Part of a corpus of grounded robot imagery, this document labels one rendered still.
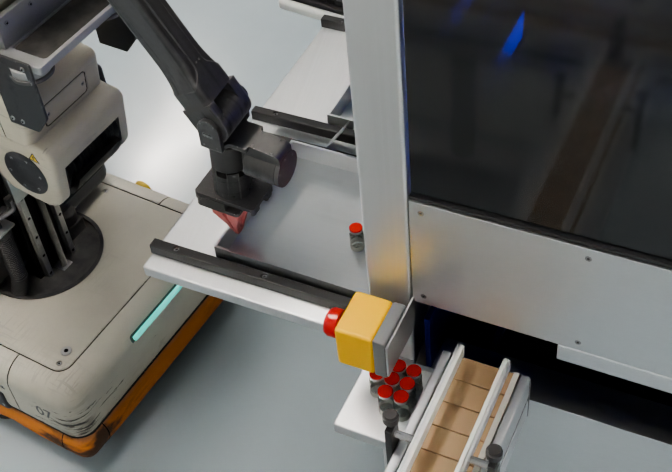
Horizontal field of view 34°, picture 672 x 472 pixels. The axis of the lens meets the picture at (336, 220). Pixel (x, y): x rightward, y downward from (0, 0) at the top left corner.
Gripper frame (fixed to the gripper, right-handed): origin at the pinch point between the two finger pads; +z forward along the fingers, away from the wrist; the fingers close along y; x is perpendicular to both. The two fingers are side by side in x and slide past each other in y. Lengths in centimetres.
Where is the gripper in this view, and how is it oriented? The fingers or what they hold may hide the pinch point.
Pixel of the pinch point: (238, 227)
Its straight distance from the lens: 173.9
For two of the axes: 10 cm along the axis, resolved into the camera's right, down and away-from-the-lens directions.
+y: 9.0, 3.0, -3.0
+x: 4.3, -6.7, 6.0
